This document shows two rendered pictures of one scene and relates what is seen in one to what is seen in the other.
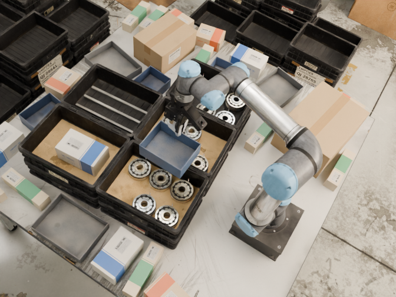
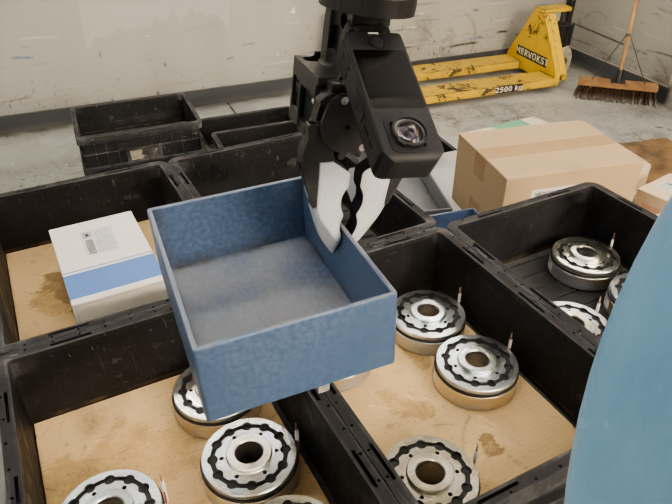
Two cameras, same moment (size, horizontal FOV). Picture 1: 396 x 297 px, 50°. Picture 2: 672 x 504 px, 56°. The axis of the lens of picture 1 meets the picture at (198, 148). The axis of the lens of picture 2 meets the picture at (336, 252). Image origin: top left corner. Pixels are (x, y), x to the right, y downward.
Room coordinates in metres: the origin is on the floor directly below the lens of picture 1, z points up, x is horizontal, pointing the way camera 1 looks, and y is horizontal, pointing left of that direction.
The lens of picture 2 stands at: (0.65, -0.23, 1.42)
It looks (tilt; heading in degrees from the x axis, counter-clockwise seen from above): 34 degrees down; 45
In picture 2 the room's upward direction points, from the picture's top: straight up
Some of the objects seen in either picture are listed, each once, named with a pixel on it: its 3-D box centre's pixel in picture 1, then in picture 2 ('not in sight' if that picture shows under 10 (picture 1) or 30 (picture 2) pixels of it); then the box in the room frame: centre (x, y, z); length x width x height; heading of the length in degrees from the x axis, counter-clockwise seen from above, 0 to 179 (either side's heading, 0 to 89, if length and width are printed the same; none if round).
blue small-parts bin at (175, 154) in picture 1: (170, 148); (263, 280); (0.91, 0.11, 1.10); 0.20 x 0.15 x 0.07; 67
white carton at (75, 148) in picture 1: (82, 152); (110, 279); (0.94, 0.51, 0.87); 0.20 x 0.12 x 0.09; 73
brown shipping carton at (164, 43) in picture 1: (165, 43); (540, 180); (1.82, 0.31, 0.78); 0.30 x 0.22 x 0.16; 150
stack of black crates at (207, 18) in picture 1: (217, 30); not in sight; (2.61, 0.03, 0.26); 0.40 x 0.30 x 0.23; 67
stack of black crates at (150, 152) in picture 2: not in sight; (145, 173); (1.62, 1.70, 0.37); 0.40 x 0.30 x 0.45; 157
